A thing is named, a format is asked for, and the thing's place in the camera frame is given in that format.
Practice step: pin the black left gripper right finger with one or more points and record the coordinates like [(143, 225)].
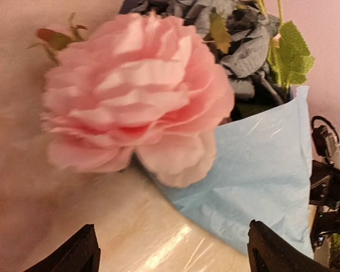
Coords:
[(269, 252)]

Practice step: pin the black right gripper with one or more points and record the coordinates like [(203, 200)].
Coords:
[(325, 185)]

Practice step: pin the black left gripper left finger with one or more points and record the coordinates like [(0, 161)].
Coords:
[(79, 253)]

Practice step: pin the blue wrapping paper sheet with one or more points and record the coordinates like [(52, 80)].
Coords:
[(261, 172)]

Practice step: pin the yellow fake flower stem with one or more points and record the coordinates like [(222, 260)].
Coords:
[(289, 56)]

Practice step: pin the pink fake flower stem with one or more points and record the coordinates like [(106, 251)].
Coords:
[(139, 86)]

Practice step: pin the blue fake flower bunch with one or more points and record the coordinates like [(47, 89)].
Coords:
[(250, 29)]

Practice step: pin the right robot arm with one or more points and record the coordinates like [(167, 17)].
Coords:
[(326, 230)]

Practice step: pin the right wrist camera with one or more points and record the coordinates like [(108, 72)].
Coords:
[(326, 140)]

